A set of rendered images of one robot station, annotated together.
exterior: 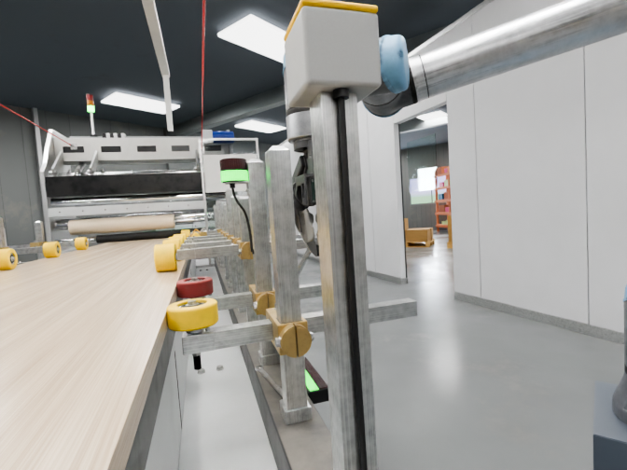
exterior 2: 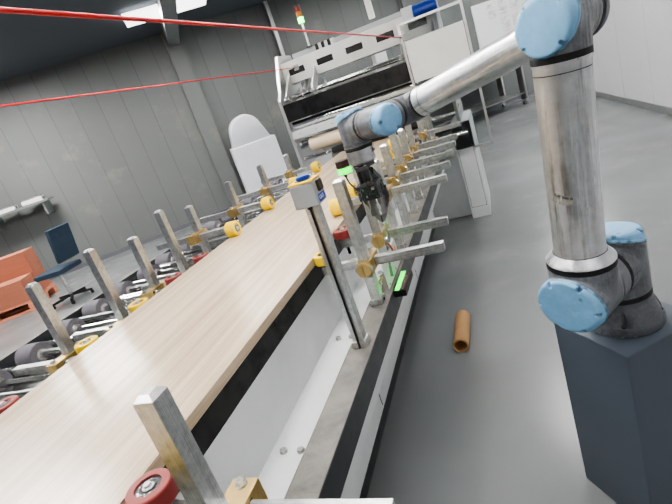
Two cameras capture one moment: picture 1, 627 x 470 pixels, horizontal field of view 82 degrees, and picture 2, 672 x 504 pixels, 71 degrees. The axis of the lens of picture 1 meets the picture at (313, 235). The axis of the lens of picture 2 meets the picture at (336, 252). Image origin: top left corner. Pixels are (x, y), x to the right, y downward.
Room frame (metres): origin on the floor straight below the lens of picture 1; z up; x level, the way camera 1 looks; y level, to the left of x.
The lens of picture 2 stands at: (-0.61, -0.85, 1.40)
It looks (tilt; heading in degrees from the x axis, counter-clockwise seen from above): 17 degrees down; 40
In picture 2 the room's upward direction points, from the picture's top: 19 degrees counter-clockwise
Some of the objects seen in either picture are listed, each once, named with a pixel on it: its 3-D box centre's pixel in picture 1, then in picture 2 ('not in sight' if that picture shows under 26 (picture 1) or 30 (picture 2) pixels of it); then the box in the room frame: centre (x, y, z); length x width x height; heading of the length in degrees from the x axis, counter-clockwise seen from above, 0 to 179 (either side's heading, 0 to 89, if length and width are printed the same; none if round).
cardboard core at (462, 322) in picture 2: not in sight; (462, 330); (1.44, 0.20, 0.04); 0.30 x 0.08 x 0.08; 17
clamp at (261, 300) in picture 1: (261, 298); (380, 236); (0.86, 0.13, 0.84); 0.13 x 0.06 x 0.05; 17
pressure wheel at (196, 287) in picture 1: (196, 302); (345, 240); (0.83, 0.28, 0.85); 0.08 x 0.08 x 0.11
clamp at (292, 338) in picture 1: (286, 329); (367, 263); (0.62, 0.06, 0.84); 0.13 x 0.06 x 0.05; 17
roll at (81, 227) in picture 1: (150, 222); (371, 125); (3.17, 1.41, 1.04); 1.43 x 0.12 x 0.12; 107
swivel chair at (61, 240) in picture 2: not in sight; (57, 266); (2.02, 6.00, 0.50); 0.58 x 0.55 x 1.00; 135
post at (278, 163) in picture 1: (286, 292); (360, 246); (0.60, 0.05, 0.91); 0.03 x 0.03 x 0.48; 17
